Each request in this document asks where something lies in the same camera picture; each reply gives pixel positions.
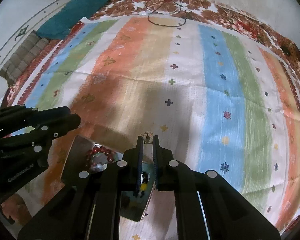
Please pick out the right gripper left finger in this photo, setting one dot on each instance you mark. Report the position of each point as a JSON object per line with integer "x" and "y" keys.
{"x": 88, "y": 207}

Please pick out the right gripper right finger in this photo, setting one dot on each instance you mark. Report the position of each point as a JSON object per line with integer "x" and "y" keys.
{"x": 207, "y": 206}

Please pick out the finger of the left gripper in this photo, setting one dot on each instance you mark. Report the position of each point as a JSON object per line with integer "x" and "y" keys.
{"x": 51, "y": 123}

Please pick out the metal tin box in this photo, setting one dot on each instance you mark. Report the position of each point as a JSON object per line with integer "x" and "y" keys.
{"x": 90, "y": 156}

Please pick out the grey striped cushion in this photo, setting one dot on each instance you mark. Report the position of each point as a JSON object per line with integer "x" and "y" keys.
{"x": 21, "y": 59}

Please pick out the teal fuzzy pillow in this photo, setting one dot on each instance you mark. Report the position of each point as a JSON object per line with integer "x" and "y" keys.
{"x": 60, "y": 25}

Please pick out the red floral bedsheet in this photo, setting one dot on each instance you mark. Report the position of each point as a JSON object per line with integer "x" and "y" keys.
{"x": 190, "y": 5}

